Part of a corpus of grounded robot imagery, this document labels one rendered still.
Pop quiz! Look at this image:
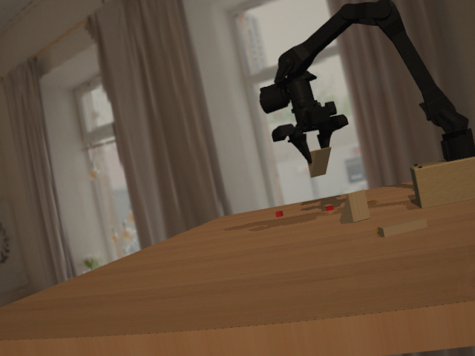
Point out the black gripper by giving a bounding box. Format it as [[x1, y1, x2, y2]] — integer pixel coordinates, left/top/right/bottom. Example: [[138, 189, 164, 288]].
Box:
[[272, 97, 349, 163]]

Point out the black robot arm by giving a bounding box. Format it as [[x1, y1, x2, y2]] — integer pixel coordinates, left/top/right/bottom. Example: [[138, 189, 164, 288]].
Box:
[[260, 0, 475, 162]]

